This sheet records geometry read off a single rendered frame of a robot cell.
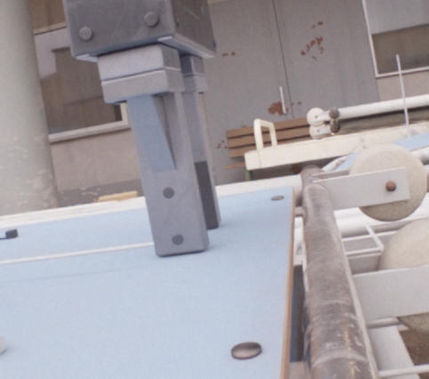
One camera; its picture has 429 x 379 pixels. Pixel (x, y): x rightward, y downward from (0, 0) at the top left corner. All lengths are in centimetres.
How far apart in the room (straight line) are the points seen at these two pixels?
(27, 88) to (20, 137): 41
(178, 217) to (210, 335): 11
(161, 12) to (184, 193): 9
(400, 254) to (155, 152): 14
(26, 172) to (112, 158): 213
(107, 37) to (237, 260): 12
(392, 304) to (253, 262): 9
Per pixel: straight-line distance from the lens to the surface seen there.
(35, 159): 459
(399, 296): 30
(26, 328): 23
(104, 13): 25
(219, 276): 24
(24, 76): 467
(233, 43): 623
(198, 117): 32
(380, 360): 44
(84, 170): 665
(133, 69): 25
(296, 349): 22
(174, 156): 27
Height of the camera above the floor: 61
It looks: 2 degrees down
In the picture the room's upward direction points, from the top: 9 degrees counter-clockwise
